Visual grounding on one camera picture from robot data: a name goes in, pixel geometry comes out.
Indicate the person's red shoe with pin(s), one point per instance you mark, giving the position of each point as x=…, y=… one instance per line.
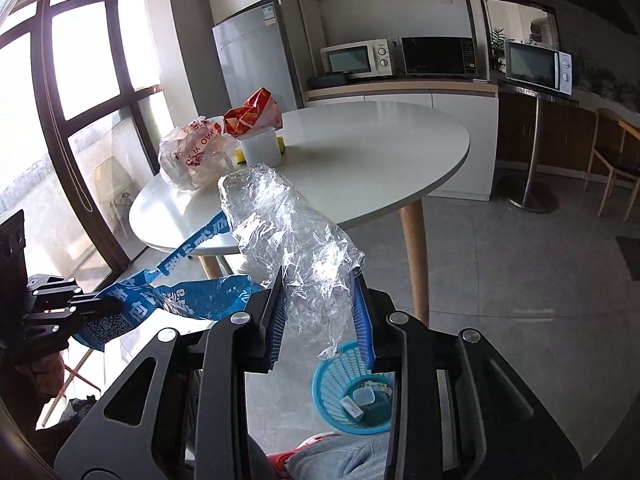
x=285, y=455

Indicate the green potted plant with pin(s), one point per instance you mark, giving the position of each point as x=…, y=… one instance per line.
x=497, y=47

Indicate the black microwave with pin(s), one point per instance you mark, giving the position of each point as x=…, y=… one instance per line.
x=435, y=56

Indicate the small clear plastic container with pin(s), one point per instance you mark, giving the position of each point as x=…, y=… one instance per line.
x=365, y=395

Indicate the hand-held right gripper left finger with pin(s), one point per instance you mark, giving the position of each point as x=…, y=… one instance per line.
x=276, y=327

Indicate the round white table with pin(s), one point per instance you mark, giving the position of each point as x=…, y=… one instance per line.
x=360, y=150

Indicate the wooden broom stick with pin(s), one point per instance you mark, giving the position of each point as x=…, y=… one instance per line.
x=75, y=375

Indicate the large white microwave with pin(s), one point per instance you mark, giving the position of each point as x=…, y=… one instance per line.
x=535, y=66

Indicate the small white box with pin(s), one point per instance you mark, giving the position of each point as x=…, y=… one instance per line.
x=352, y=409

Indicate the white cup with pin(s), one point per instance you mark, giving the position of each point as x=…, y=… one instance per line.
x=260, y=150

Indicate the bar table with metal stand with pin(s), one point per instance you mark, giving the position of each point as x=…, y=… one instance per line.
x=534, y=160

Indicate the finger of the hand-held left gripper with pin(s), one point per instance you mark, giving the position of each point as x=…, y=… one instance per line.
x=75, y=304
x=45, y=330

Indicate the wooden chair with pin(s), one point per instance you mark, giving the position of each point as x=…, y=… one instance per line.
x=612, y=160

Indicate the blue plastic wastebasket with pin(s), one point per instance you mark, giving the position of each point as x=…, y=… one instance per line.
x=330, y=385

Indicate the person's jeans leg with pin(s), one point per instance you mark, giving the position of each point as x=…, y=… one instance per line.
x=345, y=460

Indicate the dark floor mat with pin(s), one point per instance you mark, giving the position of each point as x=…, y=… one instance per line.
x=631, y=257

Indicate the small white microwave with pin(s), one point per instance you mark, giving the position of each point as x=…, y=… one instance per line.
x=355, y=59

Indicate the blue printed plastic bag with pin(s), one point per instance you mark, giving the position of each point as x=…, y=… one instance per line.
x=200, y=297

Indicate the clear plastic wrap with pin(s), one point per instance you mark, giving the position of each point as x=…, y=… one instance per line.
x=280, y=220

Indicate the white counter cabinet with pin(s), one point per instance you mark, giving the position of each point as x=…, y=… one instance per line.
x=465, y=110

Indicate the silver refrigerator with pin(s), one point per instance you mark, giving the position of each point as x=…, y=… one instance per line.
x=250, y=60

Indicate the white plastic bag red print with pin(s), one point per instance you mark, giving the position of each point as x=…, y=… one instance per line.
x=192, y=155

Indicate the red snack wrapper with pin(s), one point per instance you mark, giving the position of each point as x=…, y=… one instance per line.
x=252, y=112

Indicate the yellow sponge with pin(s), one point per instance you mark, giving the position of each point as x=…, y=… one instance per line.
x=239, y=156

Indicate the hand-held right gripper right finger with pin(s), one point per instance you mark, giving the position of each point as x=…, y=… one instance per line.
x=363, y=322

